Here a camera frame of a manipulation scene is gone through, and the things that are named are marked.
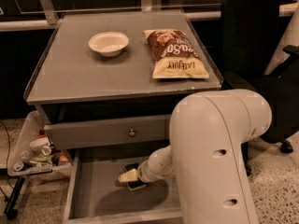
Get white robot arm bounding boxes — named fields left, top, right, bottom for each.
left=119, top=14, right=298, bottom=224

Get silver railing bar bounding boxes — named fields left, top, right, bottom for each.
left=0, top=0, right=299, bottom=33

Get metal can in bin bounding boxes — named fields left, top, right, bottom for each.
left=13, top=161, right=25, bottom=172

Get grey drawer cabinet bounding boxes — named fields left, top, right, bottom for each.
left=23, top=9, right=224, bottom=224

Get round metal drawer knob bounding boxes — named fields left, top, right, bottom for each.
left=128, top=129, right=136, bottom=137

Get brown yellow chip bag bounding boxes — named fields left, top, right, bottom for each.
left=143, top=29, right=209, bottom=79

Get black office chair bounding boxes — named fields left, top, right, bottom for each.
left=214, top=0, right=299, bottom=156

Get white cup in bin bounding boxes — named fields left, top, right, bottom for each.
left=29, top=137, right=50, bottom=152

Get clear plastic bin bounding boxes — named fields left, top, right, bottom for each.
left=7, top=111, right=72, bottom=181

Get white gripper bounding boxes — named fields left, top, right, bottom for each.
left=119, top=161, right=155, bottom=183

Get grey open middle drawer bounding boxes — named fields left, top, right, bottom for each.
left=64, top=142, right=183, bottom=224

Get grey top drawer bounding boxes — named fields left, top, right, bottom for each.
left=44, top=115, right=170, bottom=149

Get black stand with wheel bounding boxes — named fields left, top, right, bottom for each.
left=4, top=176, right=24, bottom=220

